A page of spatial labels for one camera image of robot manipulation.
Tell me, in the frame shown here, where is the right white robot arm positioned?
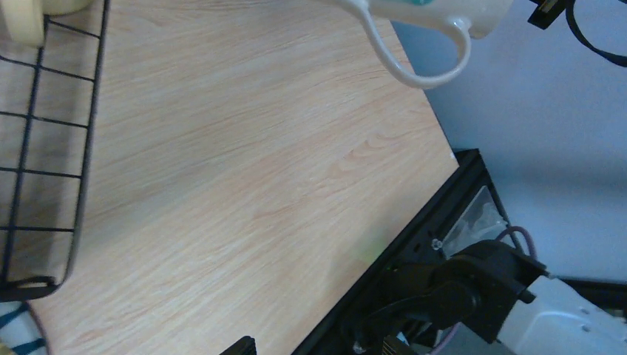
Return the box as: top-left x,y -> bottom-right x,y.
350,240 -> 626,354

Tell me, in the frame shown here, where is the blue striped white plate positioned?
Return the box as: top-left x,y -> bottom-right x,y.
1,301 -> 50,355

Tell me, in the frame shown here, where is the black wire dish rack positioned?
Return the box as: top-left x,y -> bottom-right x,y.
1,1 -> 110,302

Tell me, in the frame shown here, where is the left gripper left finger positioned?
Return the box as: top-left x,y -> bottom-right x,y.
220,336 -> 257,355

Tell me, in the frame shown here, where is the beige mug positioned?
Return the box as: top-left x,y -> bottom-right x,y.
323,0 -> 515,91

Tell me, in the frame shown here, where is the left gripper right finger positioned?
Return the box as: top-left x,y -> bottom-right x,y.
381,336 -> 416,355

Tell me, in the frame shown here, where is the yellow mug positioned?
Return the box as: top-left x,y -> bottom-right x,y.
1,0 -> 92,47

